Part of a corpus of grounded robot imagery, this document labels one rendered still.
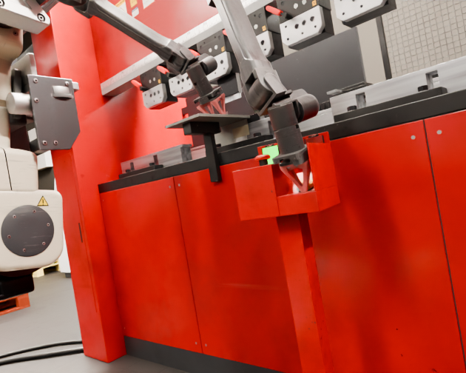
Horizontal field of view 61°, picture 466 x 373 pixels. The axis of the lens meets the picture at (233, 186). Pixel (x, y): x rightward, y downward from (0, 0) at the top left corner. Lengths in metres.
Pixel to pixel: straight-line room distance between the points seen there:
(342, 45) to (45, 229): 1.46
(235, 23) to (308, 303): 0.68
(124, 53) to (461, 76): 1.49
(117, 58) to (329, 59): 1.03
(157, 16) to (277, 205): 1.23
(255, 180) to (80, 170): 1.32
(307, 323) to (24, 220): 0.66
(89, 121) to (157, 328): 1.08
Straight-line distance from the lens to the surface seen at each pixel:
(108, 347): 2.20
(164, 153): 1.86
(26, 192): 0.92
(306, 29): 1.38
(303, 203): 0.88
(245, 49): 0.97
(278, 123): 0.88
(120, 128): 2.27
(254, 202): 0.93
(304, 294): 0.99
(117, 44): 2.17
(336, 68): 1.92
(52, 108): 0.96
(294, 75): 2.03
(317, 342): 1.02
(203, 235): 1.56
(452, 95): 1.07
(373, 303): 1.22
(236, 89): 1.58
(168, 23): 1.86
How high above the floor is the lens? 0.74
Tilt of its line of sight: level
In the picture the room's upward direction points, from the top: 10 degrees counter-clockwise
